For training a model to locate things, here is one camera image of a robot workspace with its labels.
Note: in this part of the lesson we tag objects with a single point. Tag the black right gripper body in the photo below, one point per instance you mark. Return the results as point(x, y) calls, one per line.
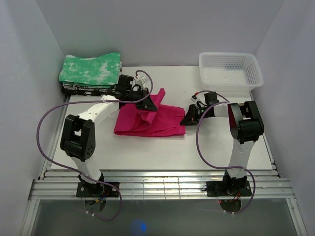
point(195, 113)

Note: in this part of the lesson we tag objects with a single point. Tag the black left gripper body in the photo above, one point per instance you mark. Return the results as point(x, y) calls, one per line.
point(138, 95)

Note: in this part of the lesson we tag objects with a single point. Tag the pink trousers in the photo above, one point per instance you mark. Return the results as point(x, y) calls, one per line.
point(164, 122)

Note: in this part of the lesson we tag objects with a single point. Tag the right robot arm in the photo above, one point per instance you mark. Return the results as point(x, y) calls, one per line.
point(246, 126)

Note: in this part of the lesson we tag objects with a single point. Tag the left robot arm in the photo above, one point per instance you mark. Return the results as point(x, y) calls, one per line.
point(78, 136)

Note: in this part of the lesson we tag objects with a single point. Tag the green white folded trousers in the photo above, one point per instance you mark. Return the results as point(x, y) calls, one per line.
point(102, 71)

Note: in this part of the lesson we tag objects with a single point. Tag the dark camouflage folded trousers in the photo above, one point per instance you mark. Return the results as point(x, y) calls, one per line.
point(86, 90)

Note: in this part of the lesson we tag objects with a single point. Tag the white plastic basket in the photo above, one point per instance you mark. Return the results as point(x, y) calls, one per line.
point(232, 72)

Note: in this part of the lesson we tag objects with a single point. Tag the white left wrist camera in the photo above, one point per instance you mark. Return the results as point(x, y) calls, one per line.
point(142, 81)

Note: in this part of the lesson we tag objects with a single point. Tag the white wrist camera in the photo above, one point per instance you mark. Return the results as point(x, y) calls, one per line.
point(142, 81)
point(195, 99)

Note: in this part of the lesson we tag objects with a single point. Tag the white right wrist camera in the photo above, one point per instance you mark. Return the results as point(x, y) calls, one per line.
point(195, 99)

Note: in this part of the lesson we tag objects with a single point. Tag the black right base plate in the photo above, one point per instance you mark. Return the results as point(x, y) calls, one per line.
point(224, 189)

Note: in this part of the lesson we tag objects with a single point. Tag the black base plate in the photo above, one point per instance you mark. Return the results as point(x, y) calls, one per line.
point(88, 190)
point(224, 189)

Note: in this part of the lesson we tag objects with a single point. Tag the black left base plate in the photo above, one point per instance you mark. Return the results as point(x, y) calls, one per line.
point(88, 190)

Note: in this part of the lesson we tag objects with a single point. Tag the aluminium table frame rail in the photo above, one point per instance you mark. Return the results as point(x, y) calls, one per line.
point(161, 181)

